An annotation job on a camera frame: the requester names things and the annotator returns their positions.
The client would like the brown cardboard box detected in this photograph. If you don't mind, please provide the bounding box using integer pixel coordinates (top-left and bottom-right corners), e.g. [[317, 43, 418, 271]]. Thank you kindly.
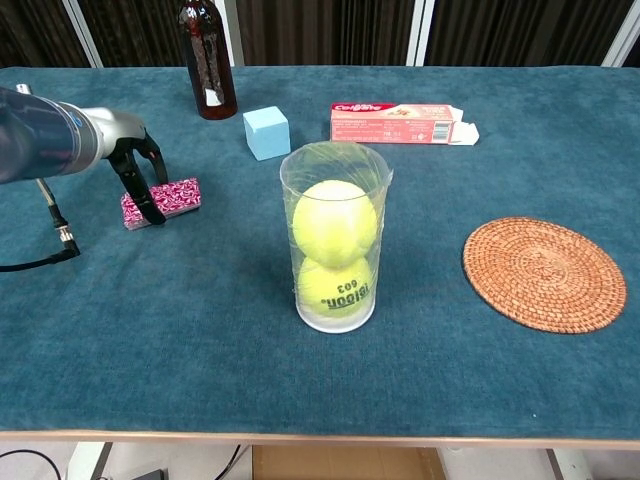
[[251, 444, 446, 480]]

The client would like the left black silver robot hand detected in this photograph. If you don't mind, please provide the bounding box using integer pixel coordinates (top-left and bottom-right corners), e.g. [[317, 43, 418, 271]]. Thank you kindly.
[[99, 107, 169, 226]]

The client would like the dark brown glass bottle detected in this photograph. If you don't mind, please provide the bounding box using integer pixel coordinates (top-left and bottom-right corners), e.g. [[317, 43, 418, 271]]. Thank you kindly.
[[178, 0, 239, 121]]

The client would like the clear plastic ball tube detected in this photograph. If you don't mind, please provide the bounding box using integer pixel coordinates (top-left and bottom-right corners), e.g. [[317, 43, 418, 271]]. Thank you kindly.
[[278, 141, 394, 335]]

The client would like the yellow tennis ball black print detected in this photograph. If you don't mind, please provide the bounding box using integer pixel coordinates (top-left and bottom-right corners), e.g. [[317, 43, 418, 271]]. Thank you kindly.
[[297, 255, 375, 319]]

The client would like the white table leg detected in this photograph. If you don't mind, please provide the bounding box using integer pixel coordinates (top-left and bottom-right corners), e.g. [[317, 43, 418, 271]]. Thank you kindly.
[[67, 442, 114, 480], [547, 448, 596, 480]]

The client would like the white frame post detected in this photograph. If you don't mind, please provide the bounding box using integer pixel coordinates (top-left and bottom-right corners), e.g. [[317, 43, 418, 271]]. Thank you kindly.
[[602, 0, 640, 67], [405, 0, 434, 67], [209, 0, 246, 67], [62, 0, 104, 69]]

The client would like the light blue foam cube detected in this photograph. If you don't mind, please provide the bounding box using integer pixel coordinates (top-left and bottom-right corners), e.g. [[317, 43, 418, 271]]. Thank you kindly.
[[242, 105, 292, 162]]

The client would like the round woven rattan coaster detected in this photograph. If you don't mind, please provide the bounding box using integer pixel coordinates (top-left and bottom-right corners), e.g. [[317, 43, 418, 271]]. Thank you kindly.
[[462, 216, 629, 335]]

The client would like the black pleated curtain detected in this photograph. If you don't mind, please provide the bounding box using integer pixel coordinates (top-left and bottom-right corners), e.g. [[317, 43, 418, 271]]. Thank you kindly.
[[0, 0, 640, 69]]

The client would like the plain yellow tennis ball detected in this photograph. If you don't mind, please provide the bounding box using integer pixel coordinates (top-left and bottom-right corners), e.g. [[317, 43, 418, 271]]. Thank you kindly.
[[292, 180, 379, 269]]

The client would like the red Colgate toothpaste box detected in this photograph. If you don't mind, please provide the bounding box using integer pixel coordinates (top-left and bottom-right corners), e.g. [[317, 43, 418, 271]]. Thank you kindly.
[[329, 102, 480, 147]]

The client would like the black arm cable with connector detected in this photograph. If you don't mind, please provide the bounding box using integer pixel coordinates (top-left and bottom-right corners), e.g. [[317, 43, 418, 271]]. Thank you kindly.
[[0, 178, 82, 274]]

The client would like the teal velvet table cloth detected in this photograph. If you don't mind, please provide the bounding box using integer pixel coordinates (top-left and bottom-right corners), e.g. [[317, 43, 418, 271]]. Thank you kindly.
[[0, 66, 640, 435]]

